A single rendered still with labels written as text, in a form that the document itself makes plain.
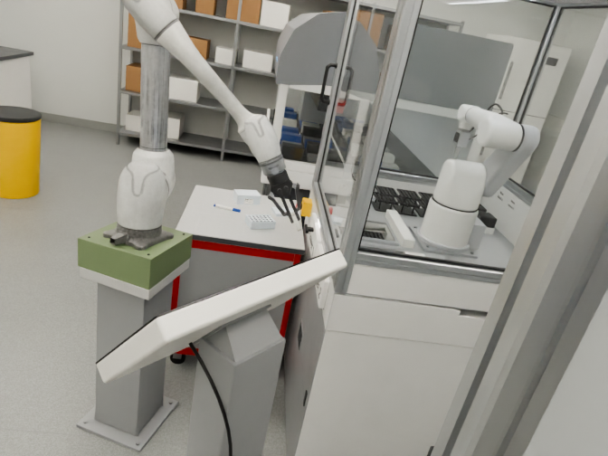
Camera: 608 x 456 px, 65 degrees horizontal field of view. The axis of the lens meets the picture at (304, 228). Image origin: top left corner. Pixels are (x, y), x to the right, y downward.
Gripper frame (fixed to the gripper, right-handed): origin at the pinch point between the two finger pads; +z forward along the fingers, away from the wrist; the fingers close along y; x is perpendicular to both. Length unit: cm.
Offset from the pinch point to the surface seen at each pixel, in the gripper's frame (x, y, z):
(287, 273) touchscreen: -76, -5, -15
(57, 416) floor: 6, -124, 43
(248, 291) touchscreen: -85, -13, -18
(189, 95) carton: 399, -64, -54
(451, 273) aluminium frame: -41, 39, 21
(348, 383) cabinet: -35, -4, 50
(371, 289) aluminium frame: -38.7, 14.3, 17.4
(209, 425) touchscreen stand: -79, -35, 12
